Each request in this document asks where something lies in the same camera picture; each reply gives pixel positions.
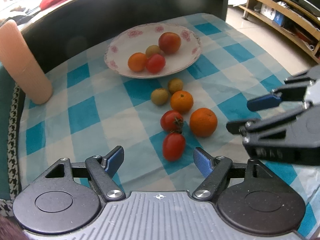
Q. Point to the large red tomato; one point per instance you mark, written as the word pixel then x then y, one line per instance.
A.
pixel 169 43

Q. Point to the yellow kumquat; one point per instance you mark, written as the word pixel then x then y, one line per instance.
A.
pixel 152 50
pixel 175 85
pixel 159 96

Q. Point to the blue box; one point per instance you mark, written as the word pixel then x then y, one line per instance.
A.
pixel 278 19

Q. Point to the dark glass-top coffee table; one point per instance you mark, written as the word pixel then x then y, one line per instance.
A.
pixel 100 17

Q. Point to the white floral plate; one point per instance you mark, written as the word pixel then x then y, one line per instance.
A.
pixel 125 45

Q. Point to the red cherry tomato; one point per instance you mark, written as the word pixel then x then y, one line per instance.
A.
pixel 170 120
pixel 173 147
pixel 155 63

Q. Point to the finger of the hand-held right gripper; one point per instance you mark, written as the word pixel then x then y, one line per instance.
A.
pixel 262 103
pixel 255 127

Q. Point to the pink ribbed cylinder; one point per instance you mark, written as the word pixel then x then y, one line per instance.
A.
pixel 25 67

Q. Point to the person's maroon sleeve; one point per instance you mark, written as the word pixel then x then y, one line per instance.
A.
pixel 8 230

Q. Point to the blue checkered tablecloth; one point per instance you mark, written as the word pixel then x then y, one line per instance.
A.
pixel 87 110

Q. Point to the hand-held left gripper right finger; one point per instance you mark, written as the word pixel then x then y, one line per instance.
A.
pixel 202 163

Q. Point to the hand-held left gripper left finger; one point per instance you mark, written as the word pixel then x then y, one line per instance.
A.
pixel 114 160

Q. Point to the wooden television stand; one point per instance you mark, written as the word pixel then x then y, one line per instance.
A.
pixel 282 10

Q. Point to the orange mandarin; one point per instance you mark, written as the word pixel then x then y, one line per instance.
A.
pixel 137 62
pixel 181 101
pixel 203 122

